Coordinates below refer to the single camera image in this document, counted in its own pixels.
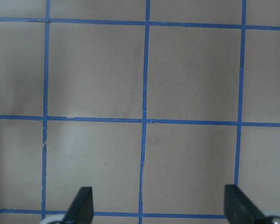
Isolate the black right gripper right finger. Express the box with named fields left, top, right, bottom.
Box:
left=224, top=184, right=266, bottom=224

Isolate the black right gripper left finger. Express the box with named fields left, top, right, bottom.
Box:
left=63, top=187, right=94, bottom=224

